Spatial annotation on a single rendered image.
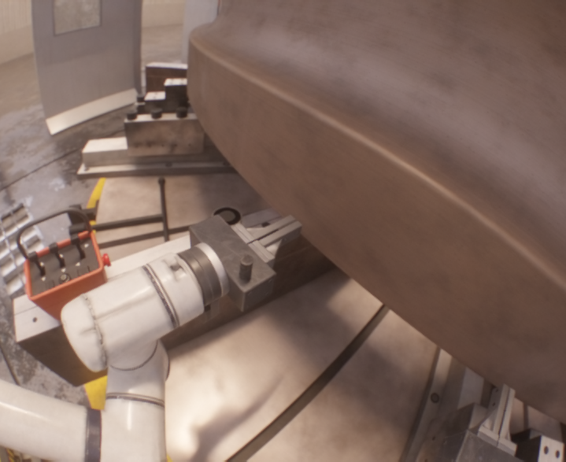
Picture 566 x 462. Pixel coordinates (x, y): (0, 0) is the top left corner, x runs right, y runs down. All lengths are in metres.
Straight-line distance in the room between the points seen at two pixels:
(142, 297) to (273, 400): 0.76
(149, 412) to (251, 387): 0.65
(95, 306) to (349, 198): 0.41
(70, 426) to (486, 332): 0.61
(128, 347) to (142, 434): 0.12
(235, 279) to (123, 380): 0.21
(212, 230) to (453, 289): 0.38
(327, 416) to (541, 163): 0.93
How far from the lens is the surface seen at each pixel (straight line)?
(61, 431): 0.39
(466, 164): 0.49
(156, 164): 1.79
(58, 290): 0.67
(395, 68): 0.57
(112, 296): 0.33
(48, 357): 0.90
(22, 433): 0.40
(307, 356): 1.08
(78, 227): 1.50
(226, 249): 0.37
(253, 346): 1.06
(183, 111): 1.57
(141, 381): 0.41
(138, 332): 0.33
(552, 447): 0.84
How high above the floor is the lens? 1.29
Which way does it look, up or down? 43 degrees down
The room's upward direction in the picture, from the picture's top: 13 degrees clockwise
